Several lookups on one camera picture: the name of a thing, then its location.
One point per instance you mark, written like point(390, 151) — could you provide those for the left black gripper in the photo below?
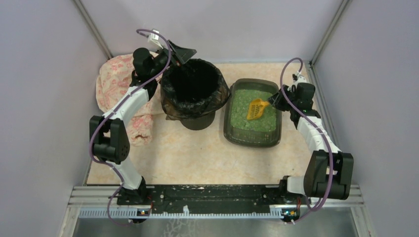
point(178, 52)

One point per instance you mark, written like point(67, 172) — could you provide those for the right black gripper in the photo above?
point(280, 99)

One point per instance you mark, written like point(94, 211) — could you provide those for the black trash bin with bag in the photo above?
point(193, 92)

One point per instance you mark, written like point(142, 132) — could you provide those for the yellow litter scoop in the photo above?
point(256, 109)

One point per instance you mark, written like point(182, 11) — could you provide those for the dark grey litter box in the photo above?
point(252, 138)

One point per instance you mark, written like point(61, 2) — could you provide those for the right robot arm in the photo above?
point(329, 172)

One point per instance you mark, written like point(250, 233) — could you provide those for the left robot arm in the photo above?
point(109, 142)

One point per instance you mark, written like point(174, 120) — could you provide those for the green cat litter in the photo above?
point(239, 110)

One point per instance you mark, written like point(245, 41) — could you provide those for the pink patterned cloth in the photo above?
point(112, 84)

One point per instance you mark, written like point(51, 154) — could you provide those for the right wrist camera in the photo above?
point(298, 78)

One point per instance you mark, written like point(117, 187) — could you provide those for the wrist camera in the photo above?
point(298, 78)
point(153, 38)

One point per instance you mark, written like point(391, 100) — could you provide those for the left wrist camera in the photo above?
point(153, 38)

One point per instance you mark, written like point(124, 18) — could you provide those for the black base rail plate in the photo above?
point(210, 199)

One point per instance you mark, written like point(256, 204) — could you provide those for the aluminium frame rail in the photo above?
point(101, 201)

